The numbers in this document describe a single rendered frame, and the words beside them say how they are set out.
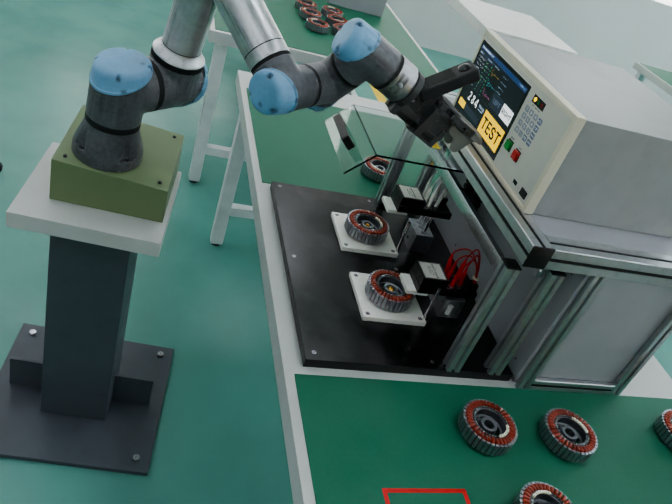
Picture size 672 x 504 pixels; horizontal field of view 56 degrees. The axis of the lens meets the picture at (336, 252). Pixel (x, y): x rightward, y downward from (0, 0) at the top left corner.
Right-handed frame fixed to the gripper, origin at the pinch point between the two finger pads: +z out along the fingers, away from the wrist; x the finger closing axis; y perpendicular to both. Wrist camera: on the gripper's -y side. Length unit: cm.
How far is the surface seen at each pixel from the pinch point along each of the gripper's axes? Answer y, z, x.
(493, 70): -10.1, 3.0, -18.1
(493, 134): -1.4, 7.0, -6.7
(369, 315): 41.6, 6.3, 10.9
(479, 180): 6.5, 7.7, 0.6
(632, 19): -127, 371, -467
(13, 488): 142, -24, 4
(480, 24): -16, 31, -85
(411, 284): 32.9, 13.2, 4.8
